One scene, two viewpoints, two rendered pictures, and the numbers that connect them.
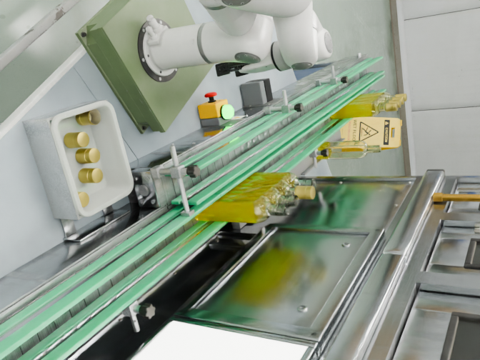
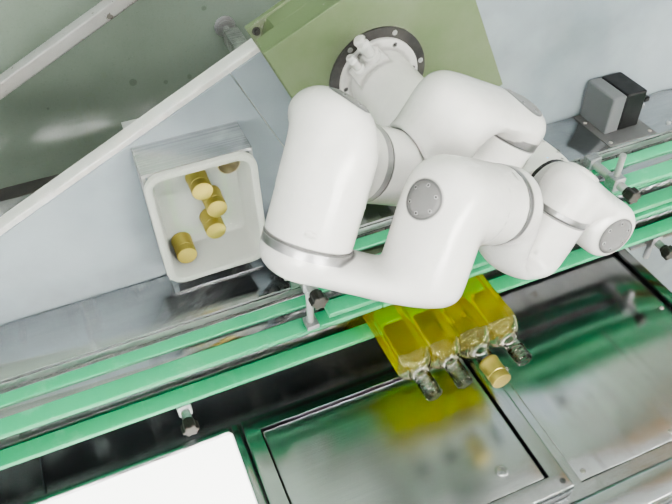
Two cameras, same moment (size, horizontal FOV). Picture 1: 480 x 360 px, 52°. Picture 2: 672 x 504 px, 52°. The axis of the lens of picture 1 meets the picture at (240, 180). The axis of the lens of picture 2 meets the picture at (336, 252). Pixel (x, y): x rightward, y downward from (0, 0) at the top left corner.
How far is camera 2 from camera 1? 0.78 m
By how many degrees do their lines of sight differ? 40
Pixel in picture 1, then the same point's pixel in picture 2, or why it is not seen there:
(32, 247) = (124, 277)
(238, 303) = (304, 463)
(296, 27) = (492, 254)
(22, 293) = (65, 356)
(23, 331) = (32, 417)
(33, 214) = (131, 246)
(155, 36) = (359, 71)
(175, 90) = not seen: hidden behind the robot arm
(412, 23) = not seen: outside the picture
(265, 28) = not seen: hidden behind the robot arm
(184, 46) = (381, 121)
